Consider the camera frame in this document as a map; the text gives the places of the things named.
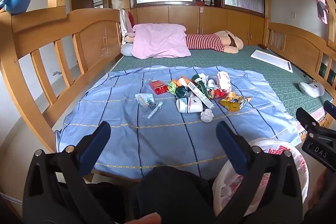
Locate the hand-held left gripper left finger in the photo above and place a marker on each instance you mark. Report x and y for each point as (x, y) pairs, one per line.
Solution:
(97, 140)

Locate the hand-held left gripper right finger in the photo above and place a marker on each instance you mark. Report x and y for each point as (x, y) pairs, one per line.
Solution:
(231, 145)

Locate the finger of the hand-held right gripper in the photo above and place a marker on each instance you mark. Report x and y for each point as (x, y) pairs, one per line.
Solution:
(330, 108)
(305, 120)

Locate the large white red-print plastic bag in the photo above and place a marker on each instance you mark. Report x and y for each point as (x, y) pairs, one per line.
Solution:
(302, 169)

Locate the orange and white long box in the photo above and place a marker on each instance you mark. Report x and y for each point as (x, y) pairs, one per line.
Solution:
(200, 96)

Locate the person's right forearm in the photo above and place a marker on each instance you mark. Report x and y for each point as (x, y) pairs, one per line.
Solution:
(319, 187)

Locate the person's left hand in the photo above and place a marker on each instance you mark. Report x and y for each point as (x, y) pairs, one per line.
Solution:
(147, 219)

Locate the white rounded device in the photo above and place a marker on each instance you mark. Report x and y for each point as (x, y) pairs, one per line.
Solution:
(312, 88)

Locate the crumpled white tissue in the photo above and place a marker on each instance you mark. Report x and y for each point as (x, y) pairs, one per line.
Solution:
(207, 116)

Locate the yellow snack wrapper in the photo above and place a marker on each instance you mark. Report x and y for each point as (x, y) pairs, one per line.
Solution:
(232, 103)

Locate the red snack wrapper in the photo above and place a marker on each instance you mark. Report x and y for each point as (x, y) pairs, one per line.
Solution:
(218, 94)

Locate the white cup carton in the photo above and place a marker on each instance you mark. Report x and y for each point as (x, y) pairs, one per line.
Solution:
(189, 105)

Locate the blue checked bed sheet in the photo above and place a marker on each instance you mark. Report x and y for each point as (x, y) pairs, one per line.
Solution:
(157, 140)

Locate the clear plastic packaging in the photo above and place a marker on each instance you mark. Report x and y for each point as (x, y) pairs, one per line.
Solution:
(147, 103)

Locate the crumpled white red plastic bag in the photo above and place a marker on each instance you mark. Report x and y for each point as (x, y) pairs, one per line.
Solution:
(224, 81)

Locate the white flat tray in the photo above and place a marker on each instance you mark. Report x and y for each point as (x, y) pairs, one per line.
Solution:
(270, 60)

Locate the dark green wrapper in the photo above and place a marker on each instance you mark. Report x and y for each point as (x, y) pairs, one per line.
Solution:
(182, 92)

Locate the person's black trouser leg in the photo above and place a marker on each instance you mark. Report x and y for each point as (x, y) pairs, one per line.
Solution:
(170, 192)

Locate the red cigarette box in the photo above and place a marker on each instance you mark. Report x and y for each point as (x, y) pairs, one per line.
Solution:
(158, 87)

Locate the crumpled yellow-green paper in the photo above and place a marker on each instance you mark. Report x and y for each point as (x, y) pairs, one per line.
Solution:
(172, 87)

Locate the green bed mat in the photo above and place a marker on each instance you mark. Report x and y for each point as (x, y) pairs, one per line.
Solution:
(236, 61)

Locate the light blue cushion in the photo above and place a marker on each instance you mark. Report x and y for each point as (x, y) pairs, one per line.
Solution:
(127, 50)

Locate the striped plush doll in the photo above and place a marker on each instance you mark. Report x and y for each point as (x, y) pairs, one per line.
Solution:
(204, 41)

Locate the pink hanging cloth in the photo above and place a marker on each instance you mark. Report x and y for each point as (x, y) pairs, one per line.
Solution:
(321, 1)

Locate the pink pillow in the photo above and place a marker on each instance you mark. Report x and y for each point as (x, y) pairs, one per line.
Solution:
(160, 40)

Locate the red cushion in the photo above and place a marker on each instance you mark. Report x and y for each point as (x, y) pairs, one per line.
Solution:
(130, 19)

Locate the white wall socket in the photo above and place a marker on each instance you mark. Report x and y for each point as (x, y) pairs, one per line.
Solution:
(293, 14)

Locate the wooden bunk bed frame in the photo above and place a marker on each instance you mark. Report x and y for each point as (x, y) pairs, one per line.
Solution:
(89, 29)

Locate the wooden wall cabinets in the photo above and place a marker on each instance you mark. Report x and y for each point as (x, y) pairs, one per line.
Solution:
(170, 15)

